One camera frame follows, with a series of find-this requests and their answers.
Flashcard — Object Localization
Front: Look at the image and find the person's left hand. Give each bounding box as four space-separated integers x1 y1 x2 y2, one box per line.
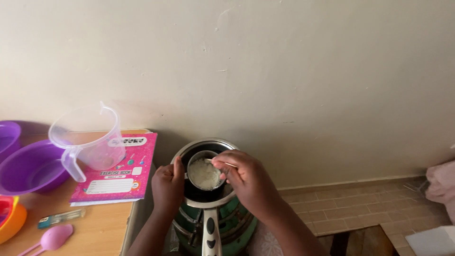
151 156 185 215

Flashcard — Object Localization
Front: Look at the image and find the person's right hand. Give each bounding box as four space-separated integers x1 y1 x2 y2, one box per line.
211 149 283 222

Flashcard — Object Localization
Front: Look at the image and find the metal spoon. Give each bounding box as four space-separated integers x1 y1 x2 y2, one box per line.
204 158 238 168

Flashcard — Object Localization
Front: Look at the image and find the small steel cup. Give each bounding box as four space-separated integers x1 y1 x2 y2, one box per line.
184 150 227 192

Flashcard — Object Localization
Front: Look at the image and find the white rice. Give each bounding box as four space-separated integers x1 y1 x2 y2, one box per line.
189 158 222 190

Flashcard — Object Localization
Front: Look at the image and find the person's white patterned garment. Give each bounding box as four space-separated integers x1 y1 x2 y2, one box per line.
248 220 284 256

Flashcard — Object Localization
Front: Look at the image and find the pink exercise book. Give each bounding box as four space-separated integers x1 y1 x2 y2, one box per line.
69 132 158 204

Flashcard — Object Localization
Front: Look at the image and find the white paper sheet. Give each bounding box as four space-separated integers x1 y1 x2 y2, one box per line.
70 197 143 207

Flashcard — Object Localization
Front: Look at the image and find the clear plastic measuring jug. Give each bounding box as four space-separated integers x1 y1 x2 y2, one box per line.
48 101 127 183

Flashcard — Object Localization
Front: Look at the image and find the teal clear lighter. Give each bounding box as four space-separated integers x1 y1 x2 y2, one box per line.
37 209 86 229

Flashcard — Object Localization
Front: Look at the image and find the pink plastic spoon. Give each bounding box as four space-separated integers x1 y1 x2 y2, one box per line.
17 224 74 256

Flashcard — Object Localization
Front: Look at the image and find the large purple plastic bowl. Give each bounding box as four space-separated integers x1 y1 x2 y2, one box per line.
0 139 72 196

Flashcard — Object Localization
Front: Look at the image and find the orange plastic bowl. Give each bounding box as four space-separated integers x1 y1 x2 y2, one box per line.
0 197 28 245

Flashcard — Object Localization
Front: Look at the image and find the small purple plastic bowl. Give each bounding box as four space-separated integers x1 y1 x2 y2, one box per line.
0 121 22 163

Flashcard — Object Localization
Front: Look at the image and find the pink cloth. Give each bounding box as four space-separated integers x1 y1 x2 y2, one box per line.
425 159 455 224

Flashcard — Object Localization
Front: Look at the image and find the red plastic bowl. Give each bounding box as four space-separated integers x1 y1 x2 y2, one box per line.
0 196 15 227

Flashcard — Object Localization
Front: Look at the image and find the white flat board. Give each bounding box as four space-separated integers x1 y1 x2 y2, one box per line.
405 225 455 256

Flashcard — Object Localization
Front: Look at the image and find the steel saucepan with handle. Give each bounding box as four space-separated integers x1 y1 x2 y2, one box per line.
170 138 239 256

